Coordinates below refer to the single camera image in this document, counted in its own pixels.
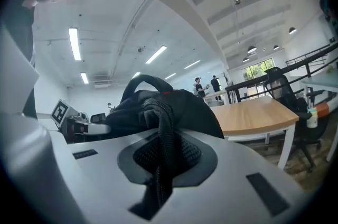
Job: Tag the black monitor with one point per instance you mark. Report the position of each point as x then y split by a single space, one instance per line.
98 117

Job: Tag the wooden table with white legs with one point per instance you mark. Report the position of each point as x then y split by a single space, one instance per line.
253 114

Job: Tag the white cup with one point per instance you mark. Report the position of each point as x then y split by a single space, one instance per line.
312 118

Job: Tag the person's dark shirt torso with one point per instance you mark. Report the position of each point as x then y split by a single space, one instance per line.
19 32

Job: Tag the large window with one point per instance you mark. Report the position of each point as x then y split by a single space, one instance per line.
257 69

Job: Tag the black metal railing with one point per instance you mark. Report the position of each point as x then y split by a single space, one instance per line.
298 64

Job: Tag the black backpack bag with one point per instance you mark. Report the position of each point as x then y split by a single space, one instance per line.
169 109

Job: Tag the small white work table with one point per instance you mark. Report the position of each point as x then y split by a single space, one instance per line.
215 94

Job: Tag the long ceiling strip light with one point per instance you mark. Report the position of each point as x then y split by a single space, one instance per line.
84 78
74 44
192 64
156 54
170 76

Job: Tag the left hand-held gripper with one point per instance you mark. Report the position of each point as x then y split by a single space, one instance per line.
63 115

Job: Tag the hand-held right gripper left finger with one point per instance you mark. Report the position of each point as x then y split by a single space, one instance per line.
23 164

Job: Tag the dark dome pendant lamp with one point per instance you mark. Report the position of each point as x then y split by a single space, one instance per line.
251 49
245 59
276 47
292 30

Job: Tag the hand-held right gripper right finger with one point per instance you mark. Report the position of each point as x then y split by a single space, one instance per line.
224 204

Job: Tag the black mesh office chair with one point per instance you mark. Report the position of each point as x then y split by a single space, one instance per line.
290 101

